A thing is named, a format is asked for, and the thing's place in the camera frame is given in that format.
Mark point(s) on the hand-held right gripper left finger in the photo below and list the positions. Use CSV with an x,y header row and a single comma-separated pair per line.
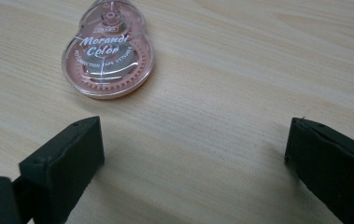
x,y
62,161

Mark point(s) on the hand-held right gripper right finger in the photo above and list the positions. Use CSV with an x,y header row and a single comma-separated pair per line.
x,y
333,168

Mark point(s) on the pink correction tape dispenser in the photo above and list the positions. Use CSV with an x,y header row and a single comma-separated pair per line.
x,y
109,53

